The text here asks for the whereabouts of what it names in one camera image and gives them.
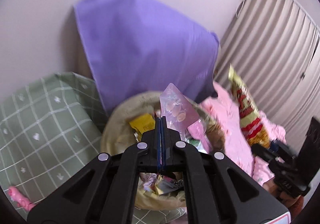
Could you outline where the purple cloth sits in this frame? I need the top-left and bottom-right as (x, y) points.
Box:
(74, 0), (219, 111)

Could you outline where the beige chair back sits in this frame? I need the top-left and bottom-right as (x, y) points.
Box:
(75, 50), (93, 79)

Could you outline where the person's right hand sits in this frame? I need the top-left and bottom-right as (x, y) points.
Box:
(263, 178), (301, 208)

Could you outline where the gold red snack wrapper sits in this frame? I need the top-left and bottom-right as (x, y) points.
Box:
(228, 65), (270, 148)

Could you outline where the pink garment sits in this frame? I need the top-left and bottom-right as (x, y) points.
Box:
(201, 82), (274, 185)

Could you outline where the clear pink plastic packet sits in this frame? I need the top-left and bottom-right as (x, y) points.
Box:
(159, 83), (213, 154)

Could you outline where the green checked tablecloth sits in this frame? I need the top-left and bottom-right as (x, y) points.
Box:
(0, 71), (187, 224)

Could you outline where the beige striped curtain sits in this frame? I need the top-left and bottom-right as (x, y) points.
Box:
(215, 0), (319, 150)

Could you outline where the beige trash bag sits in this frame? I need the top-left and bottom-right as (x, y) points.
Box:
(100, 91), (225, 210)

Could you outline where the pink pig toy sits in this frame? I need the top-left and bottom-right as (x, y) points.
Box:
(8, 186), (35, 211)

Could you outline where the yellow snack wrapper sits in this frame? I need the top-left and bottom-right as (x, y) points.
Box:
(129, 113), (155, 135)

